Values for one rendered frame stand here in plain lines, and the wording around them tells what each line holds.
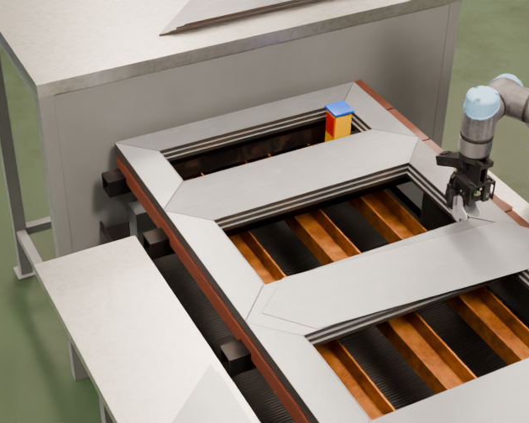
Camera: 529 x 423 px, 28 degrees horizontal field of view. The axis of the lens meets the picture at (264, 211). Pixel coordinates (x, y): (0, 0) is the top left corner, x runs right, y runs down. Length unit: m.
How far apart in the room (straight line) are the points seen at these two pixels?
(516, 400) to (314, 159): 0.92
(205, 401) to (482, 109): 0.87
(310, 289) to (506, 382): 0.47
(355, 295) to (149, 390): 0.49
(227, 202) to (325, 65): 0.65
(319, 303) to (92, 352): 0.51
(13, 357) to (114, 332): 1.10
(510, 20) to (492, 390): 3.54
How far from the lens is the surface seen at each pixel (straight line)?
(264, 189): 2.63
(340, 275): 2.38
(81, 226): 2.98
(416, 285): 2.37
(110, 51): 2.83
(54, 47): 2.87
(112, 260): 2.58
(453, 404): 2.13
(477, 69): 5.02
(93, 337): 2.38
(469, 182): 2.46
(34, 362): 3.43
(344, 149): 2.79
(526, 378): 2.21
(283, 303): 2.30
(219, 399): 2.17
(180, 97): 2.88
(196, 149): 2.82
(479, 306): 2.60
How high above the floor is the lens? 2.37
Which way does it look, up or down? 37 degrees down
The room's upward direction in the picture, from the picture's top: 1 degrees clockwise
